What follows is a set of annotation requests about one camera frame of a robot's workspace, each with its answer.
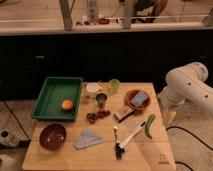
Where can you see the white small cup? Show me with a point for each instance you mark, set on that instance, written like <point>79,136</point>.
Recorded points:
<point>92,89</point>

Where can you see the dark red bowl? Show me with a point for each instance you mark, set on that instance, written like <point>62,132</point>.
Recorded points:
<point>52,137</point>

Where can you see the wooden block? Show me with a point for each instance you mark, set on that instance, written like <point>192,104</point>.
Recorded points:
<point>123,113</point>

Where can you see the green pepper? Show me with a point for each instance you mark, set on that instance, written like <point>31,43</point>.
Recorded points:
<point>148,125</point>

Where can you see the orange fruit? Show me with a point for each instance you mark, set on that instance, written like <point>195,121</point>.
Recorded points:
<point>67,105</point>

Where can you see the green plastic tray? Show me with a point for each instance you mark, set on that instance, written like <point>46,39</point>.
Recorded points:
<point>55,90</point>

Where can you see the grey-blue towel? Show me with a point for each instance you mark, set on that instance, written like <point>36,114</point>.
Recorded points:
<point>87,138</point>

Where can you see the metal cup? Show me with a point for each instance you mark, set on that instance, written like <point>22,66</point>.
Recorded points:
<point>101,100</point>

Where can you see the green plastic cup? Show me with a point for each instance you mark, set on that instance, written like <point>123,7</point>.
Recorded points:
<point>113,85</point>

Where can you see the black and white marker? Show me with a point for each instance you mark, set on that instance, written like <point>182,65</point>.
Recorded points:
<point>116,141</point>

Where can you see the dark brown grape bunch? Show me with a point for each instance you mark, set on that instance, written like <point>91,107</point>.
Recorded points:
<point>93,117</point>

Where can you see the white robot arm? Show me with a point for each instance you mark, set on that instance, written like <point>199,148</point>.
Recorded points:
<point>185,83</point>

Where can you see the blue sponge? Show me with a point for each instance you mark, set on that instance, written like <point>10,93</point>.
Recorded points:
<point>139,99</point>

